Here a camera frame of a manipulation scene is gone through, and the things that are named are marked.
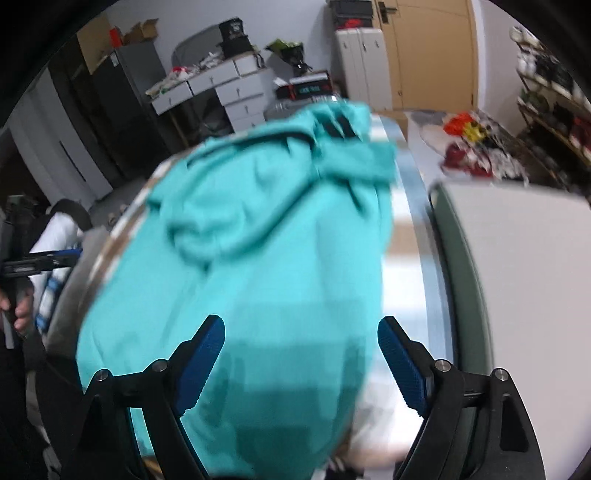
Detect rows of shoes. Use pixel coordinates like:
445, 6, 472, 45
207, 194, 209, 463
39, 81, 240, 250
510, 25, 591, 148

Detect scattered floor shoes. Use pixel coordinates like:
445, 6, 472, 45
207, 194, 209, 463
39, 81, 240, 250
485, 138, 532, 185

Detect white flat panel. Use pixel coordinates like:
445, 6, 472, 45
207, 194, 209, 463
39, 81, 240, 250
429, 180, 591, 480

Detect white drawer desk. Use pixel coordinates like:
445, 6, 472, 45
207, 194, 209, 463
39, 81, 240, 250
148, 53, 269, 134

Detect wooden shoe rack with shoes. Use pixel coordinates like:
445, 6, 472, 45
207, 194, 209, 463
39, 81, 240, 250
508, 23, 591, 195

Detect red shoe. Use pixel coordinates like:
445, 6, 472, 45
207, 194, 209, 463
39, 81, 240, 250
468, 154, 497, 180
441, 143, 472, 174

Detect teal sweatshirt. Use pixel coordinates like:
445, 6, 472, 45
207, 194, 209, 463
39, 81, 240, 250
76, 99, 400, 478

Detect black box with red trim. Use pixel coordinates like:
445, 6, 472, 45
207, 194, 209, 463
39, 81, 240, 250
274, 70, 333, 100

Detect dark tall cabinet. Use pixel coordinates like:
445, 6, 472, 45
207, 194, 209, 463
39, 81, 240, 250
48, 37, 171, 195

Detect pale round rug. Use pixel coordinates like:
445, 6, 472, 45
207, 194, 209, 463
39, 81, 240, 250
406, 111, 462, 155

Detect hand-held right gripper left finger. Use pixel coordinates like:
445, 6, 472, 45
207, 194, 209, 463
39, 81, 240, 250
60, 314, 227, 480

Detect wooden door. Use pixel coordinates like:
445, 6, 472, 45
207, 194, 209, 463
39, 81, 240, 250
379, 0, 478, 112

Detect clutter of desk items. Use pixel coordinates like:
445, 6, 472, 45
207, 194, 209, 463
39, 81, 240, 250
145, 53, 232, 97

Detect open cardboard box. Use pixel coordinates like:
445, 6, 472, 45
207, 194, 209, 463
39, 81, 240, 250
121, 18, 160, 46

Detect pile of colourful toys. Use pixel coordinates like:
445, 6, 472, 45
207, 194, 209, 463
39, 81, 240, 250
441, 111, 490, 144

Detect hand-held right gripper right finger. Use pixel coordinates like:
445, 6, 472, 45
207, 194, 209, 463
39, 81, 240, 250
377, 316, 548, 480

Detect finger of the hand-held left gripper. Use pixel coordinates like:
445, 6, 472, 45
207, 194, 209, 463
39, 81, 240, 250
28, 248, 84, 274

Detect white blue striped cloth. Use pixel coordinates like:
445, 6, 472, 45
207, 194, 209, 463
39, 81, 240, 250
28, 210, 86, 333

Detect black storage crate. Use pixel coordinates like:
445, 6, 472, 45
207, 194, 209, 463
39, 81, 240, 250
330, 0, 375, 31

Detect person's left hand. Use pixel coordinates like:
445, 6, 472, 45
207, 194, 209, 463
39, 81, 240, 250
0, 294, 35, 332

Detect silver suitcase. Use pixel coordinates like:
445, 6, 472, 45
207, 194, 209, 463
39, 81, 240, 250
264, 95, 345, 123

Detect black chair back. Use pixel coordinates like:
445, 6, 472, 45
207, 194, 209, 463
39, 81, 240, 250
44, 198, 93, 232

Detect white tall cabinet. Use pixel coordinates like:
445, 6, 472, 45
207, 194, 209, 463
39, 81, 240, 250
335, 28, 393, 112

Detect grey rounded mirror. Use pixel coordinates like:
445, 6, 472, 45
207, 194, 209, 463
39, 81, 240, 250
172, 25, 222, 70

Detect black wrapped flower bouquet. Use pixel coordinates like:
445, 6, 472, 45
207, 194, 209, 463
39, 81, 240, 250
265, 39, 315, 77

